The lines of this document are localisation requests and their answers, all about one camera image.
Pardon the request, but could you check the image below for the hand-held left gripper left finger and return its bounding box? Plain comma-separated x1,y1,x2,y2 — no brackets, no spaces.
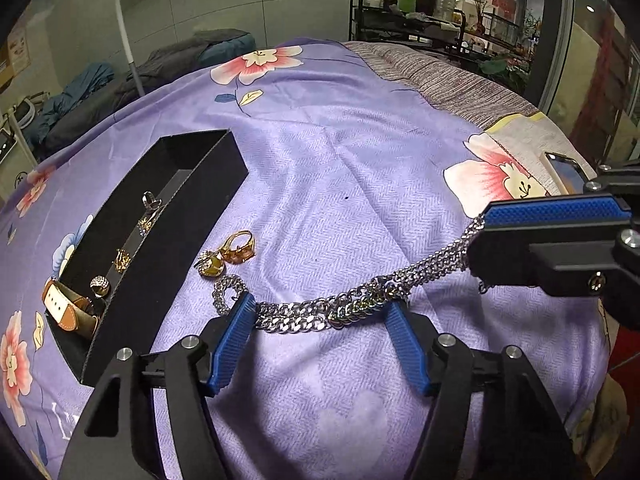
57,292,257,480

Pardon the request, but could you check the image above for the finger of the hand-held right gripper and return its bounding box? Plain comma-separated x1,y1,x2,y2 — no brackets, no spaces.
483,157,640,227
469,222,640,297

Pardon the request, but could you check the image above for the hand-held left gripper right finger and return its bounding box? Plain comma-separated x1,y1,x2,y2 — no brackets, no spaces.
384,301,578,480

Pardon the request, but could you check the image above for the silver chain bracelet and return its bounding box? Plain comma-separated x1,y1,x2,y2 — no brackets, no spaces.
212,212,497,334

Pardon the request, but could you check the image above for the gold ring with yellow stone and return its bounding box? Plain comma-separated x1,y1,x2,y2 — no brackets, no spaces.
195,251,227,279

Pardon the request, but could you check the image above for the gold ring with amber stone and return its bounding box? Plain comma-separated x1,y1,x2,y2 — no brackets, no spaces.
221,230,257,265

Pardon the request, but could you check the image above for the black rectangular jewelry box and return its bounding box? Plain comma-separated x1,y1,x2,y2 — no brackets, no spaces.
45,129,250,387

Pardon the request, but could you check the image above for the smartphone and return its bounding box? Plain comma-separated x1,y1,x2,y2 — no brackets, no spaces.
542,151,587,195

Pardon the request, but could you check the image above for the green potted plant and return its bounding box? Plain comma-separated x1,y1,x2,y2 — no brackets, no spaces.
477,54,533,93

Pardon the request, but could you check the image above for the grey striped bed sheet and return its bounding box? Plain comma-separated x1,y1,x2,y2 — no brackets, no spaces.
344,40,599,197

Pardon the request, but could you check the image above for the purple floral blanket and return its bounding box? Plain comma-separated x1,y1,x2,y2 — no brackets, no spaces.
0,37,632,480

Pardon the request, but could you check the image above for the black metal rack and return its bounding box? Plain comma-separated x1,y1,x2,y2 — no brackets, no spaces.
348,0,522,62

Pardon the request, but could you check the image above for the white pole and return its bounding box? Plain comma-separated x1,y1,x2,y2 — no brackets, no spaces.
111,0,139,70

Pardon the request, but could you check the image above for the tan leather watch strap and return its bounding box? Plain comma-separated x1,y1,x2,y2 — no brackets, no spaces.
42,280,104,339

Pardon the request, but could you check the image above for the wall poster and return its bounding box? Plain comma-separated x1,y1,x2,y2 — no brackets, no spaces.
7,29,32,75

